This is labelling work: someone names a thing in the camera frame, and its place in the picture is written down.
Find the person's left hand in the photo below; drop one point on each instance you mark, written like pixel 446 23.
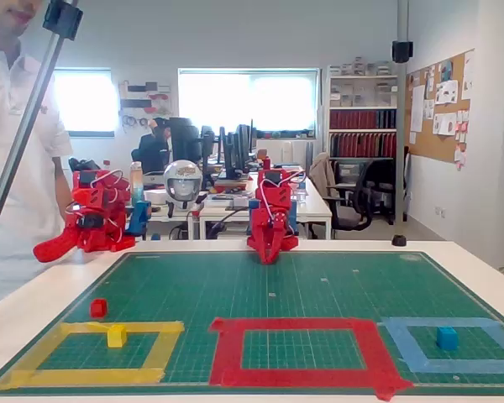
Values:
pixel 74 209

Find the green cutting mat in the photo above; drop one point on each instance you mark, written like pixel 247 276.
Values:
pixel 235 285

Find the wide bright window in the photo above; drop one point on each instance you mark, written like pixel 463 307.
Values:
pixel 248 101

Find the seated person in dark top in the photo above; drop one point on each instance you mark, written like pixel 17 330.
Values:
pixel 151 153

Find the cork pin board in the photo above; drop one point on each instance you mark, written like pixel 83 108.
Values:
pixel 432 142

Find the red toy brick cube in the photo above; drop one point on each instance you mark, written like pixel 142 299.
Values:
pixel 98 308

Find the person's left forearm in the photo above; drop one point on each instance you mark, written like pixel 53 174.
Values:
pixel 63 184

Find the black office chair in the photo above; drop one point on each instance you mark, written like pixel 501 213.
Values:
pixel 378 180

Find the small bright window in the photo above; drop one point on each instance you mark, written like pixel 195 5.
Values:
pixel 88 101

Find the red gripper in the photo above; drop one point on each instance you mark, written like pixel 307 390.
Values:
pixel 267 238

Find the yellow tape square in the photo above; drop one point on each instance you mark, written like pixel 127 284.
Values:
pixel 88 375

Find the black pole foot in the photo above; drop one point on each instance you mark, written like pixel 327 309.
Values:
pixel 399 240

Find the white bookshelf with binders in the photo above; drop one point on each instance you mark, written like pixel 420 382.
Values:
pixel 361 119

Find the red 3D-printed robot arm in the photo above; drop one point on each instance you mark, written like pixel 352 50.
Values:
pixel 277 193

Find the yellow toy brick cube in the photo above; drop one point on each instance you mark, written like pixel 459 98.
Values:
pixel 117 337

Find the black computer monitor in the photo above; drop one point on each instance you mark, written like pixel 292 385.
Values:
pixel 208 144
pixel 185 138
pixel 237 147

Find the blue toy brick cube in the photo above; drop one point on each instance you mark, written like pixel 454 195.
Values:
pixel 447 339

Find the white office desk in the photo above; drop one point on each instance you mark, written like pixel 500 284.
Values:
pixel 315 205

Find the blue tape square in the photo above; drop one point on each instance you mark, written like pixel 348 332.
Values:
pixel 445 365

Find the red tape square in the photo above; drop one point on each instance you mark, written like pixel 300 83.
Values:
pixel 294 373

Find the red leader arm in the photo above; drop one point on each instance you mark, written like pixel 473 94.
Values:
pixel 96 197

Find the white helmet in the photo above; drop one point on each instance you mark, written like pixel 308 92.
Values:
pixel 182 180

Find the beige jacket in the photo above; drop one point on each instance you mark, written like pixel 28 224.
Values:
pixel 321 172

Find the black pole clamp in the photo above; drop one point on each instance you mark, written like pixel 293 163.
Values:
pixel 402 51
pixel 63 19

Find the upright aluminium pole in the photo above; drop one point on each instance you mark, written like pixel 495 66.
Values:
pixel 402 126

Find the white wall socket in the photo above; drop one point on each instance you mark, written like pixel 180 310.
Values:
pixel 441 211

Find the wall tool board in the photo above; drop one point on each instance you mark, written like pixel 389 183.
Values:
pixel 145 101

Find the black bag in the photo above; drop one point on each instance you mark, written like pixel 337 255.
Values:
pixel 84 163

